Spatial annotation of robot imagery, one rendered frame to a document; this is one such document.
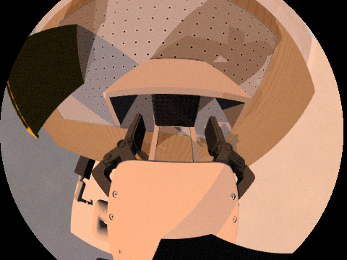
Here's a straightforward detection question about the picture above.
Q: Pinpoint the orange open-top bin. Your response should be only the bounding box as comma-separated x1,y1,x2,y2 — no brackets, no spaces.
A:
6,24,84,139

